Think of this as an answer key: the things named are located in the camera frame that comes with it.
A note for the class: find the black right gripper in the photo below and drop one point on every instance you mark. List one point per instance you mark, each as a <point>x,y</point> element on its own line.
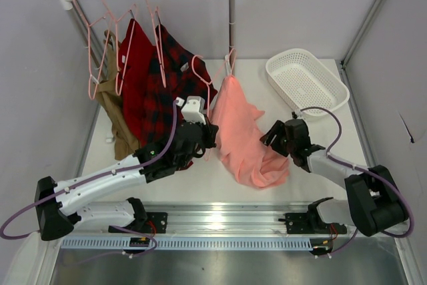
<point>280,139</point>

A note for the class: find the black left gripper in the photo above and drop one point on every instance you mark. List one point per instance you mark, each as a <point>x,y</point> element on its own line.
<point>207,133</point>

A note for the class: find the pink skirt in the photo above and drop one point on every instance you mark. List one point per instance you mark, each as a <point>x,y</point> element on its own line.
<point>238,140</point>

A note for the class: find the pink wire hanger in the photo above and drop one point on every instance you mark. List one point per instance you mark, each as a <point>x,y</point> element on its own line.
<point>116,38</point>
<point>227,65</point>
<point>95,65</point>
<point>156,24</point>

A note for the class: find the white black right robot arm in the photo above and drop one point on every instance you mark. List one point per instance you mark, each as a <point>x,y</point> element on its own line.
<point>373,203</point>

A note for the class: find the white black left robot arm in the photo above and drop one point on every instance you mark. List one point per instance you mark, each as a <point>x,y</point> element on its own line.
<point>65,206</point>

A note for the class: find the red black plaid skirt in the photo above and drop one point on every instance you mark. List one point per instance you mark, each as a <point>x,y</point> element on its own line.
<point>181,82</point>

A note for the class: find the plain red skirt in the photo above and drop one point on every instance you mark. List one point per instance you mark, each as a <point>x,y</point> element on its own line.
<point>135,53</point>

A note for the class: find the white perforated plastic basket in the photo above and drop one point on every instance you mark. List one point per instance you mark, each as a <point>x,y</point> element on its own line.
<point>305,83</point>

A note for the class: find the tan brown garment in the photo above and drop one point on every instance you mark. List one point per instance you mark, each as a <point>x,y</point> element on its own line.
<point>125,143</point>

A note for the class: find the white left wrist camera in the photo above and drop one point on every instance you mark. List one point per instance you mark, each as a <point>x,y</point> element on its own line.
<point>192,109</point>

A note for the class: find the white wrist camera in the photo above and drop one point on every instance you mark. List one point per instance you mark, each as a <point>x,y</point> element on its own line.
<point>298,114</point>
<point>192,109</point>

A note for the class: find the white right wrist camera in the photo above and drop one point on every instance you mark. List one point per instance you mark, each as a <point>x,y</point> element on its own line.
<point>298,114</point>

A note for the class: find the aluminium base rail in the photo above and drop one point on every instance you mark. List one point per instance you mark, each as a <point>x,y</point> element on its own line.
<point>203,219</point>

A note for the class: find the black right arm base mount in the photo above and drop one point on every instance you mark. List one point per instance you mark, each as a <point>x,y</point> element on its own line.
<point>307,220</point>

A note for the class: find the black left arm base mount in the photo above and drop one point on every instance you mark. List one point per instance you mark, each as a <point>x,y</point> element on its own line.
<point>140,220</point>

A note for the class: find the white slotted cable duct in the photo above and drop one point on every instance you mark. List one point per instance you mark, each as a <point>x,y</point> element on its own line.
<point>187,243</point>

